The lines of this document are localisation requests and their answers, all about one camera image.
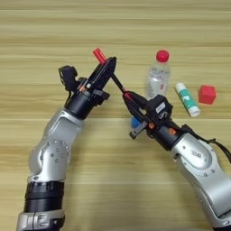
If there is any black box white label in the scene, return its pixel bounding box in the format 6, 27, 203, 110
146, 94, 174, 124
58, 65, 81, 92

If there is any red cube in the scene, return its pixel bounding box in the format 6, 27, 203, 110
198, 85, 217, 106

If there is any blue glue stick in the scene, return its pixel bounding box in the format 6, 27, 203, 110
130, 116, 143, 129

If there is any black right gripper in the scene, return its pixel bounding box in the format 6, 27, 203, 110
122, 90, 183, 152

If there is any green and white glue stick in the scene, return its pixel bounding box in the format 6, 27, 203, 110
174, 82, 201, 118

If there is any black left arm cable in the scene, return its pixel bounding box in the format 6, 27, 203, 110
64, 89, 73, 106

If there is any right black box white label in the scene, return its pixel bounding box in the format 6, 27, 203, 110
146, 94, 174, 124

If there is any left black box white label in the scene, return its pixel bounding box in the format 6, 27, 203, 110
58, 65, 81, 92

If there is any red and black marker pen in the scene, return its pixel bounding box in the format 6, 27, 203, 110
92, 47, 134, 102

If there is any clear bottle red cap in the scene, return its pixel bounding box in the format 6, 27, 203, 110
144, 49, 171, 101

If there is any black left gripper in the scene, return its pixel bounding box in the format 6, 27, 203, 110
64, 56, 117, 120

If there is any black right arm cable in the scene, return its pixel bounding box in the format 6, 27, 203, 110
180, 125, 231, 164

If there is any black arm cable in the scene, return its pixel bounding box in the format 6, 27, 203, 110
180, 125, 231, 164
64, 89, 73, 106

